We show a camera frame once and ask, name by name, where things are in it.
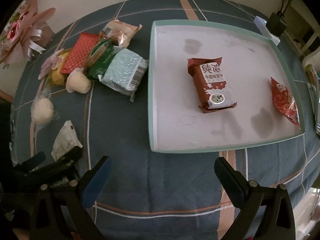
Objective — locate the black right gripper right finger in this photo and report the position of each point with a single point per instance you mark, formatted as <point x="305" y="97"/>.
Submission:
<point x="278" y="219"/>

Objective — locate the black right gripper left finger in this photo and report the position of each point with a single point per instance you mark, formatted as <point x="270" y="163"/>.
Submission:
<point x="58" y="185"/>

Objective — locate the red good luck snack packet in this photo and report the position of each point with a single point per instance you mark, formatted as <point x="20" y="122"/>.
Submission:
<point x="284" y="102"/>

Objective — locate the dark red milk biscuit packet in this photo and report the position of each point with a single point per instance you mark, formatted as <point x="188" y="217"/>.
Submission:
<point x="212" y="88"/>

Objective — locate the white small snack packet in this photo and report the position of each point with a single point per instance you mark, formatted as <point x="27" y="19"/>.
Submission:
<point x="65" y="141"/>

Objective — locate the round white cake packet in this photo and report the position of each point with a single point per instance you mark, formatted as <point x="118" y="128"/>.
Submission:
<point x="43" y="111"/>

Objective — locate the yellow cake clear packet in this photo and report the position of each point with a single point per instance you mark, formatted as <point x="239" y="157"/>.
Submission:
<point x="56" y="76"/>

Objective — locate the mint green snack packet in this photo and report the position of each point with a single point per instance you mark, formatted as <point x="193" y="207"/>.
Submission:
<point x="125" y="72"/>

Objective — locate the purple snack packet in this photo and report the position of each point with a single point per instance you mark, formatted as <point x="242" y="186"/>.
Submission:
<point x="48" y="63"/>

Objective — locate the red dotted snack packet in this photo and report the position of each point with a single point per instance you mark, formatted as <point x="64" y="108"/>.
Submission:
<point x="76" y="58"/>

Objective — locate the green biscuit packet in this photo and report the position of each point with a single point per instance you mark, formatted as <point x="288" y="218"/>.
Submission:
<point x="100" y="57"/>

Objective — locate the green rimmed white tray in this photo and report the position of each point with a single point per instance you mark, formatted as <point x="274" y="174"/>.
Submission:
<point x="177" y="124"/>

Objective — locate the tan brown snack packet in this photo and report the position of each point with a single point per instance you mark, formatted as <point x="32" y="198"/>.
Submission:
<point x="119" y="32"/>

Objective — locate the pink paper flower bouquet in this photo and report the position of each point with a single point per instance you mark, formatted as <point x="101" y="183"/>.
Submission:
<point x="26" y="34"/>

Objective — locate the white power adapter block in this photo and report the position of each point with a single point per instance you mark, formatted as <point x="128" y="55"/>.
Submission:
<point x="261" y="25"/>

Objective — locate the black camera device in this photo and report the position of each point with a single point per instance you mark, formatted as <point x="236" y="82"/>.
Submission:
<point x="276" y="25"/>

